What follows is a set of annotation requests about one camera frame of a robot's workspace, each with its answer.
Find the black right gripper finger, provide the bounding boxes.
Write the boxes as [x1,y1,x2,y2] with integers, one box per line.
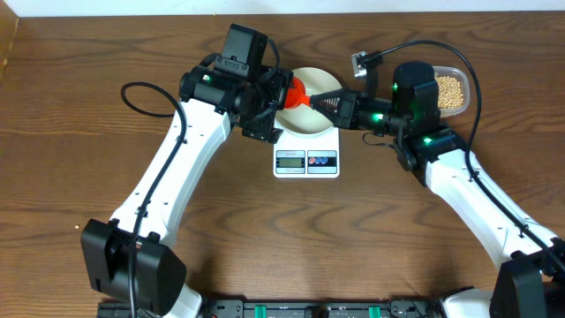
[310,88,344,106]
[311,103,342,125]

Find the red plastic measuring scoop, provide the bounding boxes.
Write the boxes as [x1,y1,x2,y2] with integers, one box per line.
[284,77,311,110]

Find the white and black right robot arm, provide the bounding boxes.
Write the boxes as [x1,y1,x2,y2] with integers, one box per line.
[310,62,564,317]

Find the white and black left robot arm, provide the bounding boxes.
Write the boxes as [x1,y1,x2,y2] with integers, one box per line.
[80,64,293,317]

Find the cream ceramic bowl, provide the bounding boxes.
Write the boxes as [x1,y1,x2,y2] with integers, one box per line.
[275,67,342,134]

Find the white digital kitchen scale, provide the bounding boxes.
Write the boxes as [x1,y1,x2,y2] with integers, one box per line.
[273,121,340,178]

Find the pile of soybeans in container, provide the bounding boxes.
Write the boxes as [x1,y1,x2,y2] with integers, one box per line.
[435,76,464,110]

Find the clear plastic container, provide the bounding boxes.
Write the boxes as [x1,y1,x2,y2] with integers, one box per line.
[433,66,471,118]

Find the black mounting rail with clamps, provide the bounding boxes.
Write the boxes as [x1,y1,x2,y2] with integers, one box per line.
[96,299,447,318]

